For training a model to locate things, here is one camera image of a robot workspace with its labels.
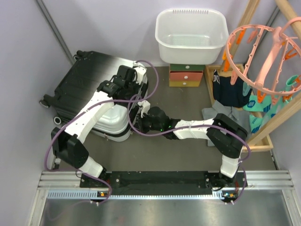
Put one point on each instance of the teal patterned sock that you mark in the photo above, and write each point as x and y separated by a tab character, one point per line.
267	106

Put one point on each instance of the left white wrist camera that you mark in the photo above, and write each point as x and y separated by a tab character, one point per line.
141	73

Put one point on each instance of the dark navy garment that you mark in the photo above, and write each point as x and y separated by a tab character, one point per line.
236	95

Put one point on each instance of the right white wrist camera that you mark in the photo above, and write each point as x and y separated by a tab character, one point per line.
144	107

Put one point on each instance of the pink round clip hanger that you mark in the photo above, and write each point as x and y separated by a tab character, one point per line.
270	48

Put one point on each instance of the wooden drying rack frame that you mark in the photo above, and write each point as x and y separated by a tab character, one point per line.
260	141

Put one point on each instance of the aluminium frame rail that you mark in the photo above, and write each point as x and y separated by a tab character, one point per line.
166	198

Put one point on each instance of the black and white suitcase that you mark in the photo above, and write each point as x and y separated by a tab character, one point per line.
96	77

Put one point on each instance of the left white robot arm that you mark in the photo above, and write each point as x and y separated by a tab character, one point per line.
84	122

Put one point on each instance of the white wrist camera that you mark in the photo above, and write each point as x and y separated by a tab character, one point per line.
141	73
144	107

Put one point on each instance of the white plastic basin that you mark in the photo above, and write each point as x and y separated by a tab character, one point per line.
193	36

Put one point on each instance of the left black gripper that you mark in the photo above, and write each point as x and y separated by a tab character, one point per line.
138	87

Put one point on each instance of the grey button shirt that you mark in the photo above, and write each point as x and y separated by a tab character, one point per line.
241	117

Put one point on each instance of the small colourful drawer cabinet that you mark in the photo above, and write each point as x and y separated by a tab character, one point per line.
185	75

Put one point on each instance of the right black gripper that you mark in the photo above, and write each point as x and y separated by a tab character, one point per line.
140	124

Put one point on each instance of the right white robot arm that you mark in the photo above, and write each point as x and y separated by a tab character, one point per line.
226	135

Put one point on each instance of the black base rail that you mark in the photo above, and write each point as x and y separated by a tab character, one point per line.
170	182

